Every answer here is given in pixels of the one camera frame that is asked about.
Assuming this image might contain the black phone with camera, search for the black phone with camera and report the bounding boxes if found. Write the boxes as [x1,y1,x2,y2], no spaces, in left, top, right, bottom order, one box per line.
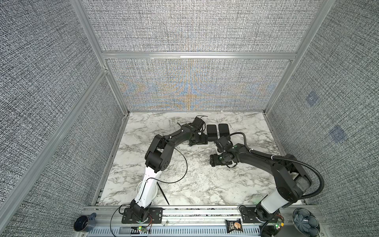
[206,124,218,142]

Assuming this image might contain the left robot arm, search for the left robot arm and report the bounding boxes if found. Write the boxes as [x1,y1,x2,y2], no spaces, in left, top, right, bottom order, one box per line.
[130,117,207,219]

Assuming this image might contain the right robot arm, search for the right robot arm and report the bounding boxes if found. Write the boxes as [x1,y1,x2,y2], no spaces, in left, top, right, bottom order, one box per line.
[210,132,325,222]

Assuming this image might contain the black ladle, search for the black ladle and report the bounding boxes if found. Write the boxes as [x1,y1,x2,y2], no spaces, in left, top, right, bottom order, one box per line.
[157,183,170,205]

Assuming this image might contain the snack packet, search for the snack packet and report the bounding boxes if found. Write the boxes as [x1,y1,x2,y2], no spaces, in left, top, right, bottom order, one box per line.
[225,218,243,233]

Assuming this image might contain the white alarm clock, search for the white alarm clock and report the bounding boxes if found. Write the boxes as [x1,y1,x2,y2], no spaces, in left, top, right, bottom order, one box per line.
[136,181,159,200]

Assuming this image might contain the bowl of dark capsules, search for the bowl of dark capsules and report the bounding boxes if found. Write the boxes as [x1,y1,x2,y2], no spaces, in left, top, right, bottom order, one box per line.
[292,208,320,237]

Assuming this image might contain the dark blue mug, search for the dark blue mug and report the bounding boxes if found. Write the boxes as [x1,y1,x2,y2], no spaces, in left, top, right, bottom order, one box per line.
[74,213,97,232]

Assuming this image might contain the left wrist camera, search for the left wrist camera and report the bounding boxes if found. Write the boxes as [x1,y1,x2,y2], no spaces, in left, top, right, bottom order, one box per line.
[191,116,205,131]

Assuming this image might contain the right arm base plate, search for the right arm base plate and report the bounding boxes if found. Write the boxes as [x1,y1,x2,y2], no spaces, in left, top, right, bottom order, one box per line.
[238,205,260,223]

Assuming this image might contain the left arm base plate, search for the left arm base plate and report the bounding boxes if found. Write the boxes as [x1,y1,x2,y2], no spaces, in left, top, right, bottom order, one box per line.
[121,207,163,224]

